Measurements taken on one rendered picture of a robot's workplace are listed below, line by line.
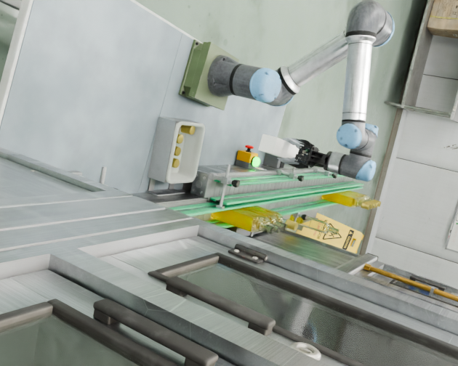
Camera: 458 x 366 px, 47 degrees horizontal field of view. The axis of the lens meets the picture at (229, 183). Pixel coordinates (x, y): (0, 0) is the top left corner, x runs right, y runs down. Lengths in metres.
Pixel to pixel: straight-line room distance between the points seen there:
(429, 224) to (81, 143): 6.59
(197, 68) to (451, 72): 6.13
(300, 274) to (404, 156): 6.99
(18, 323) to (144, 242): 0.31
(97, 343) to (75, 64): 1.12
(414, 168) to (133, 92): 6.35
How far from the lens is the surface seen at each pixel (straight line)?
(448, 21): 7.27
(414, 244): 7.88
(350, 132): 1.68
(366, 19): 1.76
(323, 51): 1.92
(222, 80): 1.91
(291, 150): 2.01
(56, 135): 1.57
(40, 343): 0.54
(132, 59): 1.73
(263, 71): 1.86
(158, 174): 1.87
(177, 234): 0.90
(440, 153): 7.73
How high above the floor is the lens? 1.92
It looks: 29 degrees down
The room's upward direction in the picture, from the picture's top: 107 degrees clockwise
